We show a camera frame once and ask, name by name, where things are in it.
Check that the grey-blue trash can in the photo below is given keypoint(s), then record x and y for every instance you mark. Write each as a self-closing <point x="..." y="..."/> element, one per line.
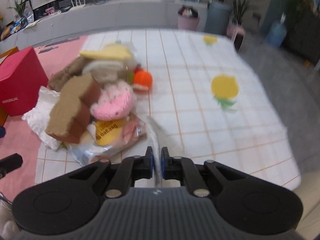
<point x="217" y="18"/>

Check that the orange knitted plush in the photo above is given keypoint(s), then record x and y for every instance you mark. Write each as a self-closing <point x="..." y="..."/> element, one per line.
<point x="142" y="80"/>

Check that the red cube box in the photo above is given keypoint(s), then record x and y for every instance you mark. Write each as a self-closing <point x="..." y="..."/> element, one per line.
<point x="22" y="76"/>

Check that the blue water jug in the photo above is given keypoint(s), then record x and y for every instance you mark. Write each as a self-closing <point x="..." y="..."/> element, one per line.
<point x="277" y="32"/>

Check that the white wifi router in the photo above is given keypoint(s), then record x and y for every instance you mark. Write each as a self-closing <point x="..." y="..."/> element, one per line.
<point x="76" y="4"/>

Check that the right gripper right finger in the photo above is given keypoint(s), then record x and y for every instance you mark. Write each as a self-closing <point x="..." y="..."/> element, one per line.
<point x="185" y="171"/>

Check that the orange cardboard box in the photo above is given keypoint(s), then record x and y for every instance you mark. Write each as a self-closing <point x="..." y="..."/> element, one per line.
<point x="3" y="114"/>

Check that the pink waste bin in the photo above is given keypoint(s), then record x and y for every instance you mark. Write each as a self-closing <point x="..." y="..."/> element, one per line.
<point x="188" y="18"/>

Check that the yellow cloth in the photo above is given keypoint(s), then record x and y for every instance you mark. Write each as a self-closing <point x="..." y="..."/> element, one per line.
<point x="115" y="52"/>

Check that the pink knitted plush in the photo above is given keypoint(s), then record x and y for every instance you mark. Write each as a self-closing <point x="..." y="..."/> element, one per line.
<point x="116" y="102"/>

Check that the brown bear-shaped sponge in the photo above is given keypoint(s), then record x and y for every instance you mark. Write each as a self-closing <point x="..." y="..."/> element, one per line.
<point x="71" y="114"/>

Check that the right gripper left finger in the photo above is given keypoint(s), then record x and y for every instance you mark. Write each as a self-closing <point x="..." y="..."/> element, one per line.
<point x="125" y="174"/>

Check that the potted green plant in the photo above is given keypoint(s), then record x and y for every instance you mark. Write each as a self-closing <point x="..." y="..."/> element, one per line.
<point x="239" y="8"/>

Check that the brown plush toy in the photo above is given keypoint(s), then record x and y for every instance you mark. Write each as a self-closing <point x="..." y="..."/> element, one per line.
<point x="58" y="80"/>

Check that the white fluffy towel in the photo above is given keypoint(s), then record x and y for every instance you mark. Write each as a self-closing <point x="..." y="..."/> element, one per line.
<point x="38" y="117"/>

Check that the clear plastic packaged sponge bag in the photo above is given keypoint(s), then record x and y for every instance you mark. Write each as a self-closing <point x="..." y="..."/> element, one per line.
<point x="102" y="140"/>

